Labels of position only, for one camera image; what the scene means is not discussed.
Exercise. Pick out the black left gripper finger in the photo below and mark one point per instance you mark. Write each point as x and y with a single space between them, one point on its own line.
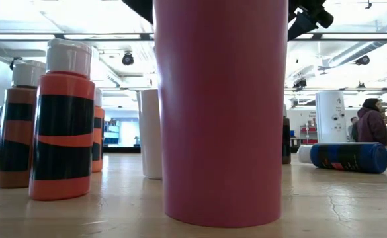
145 8

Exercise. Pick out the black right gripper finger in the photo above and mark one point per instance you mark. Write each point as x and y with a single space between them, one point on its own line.
299 26

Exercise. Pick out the dark brown paint bottle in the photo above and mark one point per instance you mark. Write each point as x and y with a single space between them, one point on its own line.
286 142

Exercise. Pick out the pink plastic cup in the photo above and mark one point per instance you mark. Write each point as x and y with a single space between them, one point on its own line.
219 115

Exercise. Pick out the coral red paint bottle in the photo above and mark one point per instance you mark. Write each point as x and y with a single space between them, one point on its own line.
62 86

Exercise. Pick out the orange paint bottle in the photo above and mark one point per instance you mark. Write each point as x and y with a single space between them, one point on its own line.
98 112

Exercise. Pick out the blue paint bottle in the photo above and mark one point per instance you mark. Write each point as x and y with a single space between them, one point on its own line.
352 155

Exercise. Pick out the terracotta paint bottle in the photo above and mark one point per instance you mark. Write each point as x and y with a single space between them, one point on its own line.
18 96

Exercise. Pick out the white round pillar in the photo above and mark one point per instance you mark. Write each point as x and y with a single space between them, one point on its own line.
328 105

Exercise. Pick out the red shelf unit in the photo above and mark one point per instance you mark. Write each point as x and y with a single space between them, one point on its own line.
309 134

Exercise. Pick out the person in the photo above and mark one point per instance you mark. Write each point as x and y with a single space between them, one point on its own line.
371 125
353 130

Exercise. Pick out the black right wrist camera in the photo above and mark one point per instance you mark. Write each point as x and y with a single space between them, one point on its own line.
325 18

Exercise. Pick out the black overhead frame bar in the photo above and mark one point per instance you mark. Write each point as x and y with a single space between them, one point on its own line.
345 36

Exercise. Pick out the black ceiling camera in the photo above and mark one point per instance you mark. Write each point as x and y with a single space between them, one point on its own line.
299 83
127 59
362 60

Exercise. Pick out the black aluminium table frame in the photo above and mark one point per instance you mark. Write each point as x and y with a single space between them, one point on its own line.
120 149

